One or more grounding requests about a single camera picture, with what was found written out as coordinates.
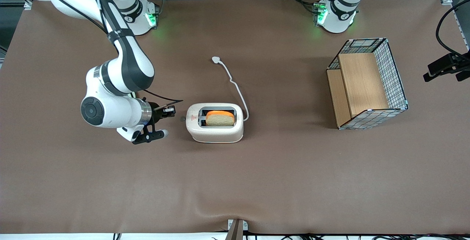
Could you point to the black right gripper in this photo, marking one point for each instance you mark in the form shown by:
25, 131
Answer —
156, 109

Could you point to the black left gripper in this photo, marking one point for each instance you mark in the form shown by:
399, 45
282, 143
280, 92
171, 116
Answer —
441, 65

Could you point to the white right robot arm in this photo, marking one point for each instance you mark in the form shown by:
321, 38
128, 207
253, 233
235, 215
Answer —
110, 115

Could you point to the cream white toaster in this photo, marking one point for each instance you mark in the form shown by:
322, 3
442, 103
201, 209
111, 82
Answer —
214, 135

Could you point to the toast slice with orange crust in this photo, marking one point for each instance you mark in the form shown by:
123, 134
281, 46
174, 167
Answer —
219, 119

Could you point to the light blue basket clip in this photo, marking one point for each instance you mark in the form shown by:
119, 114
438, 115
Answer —
405, 104

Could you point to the light wooden shelf insert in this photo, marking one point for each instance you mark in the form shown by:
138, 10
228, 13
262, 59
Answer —
363, 85

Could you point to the brown table cover mat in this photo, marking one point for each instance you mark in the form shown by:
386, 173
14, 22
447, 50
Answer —
257, 177

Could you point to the black right camera mount bracket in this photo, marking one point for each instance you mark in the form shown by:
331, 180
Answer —
147, 136

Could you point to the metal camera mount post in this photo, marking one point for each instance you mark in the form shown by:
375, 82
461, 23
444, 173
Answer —
237, 229

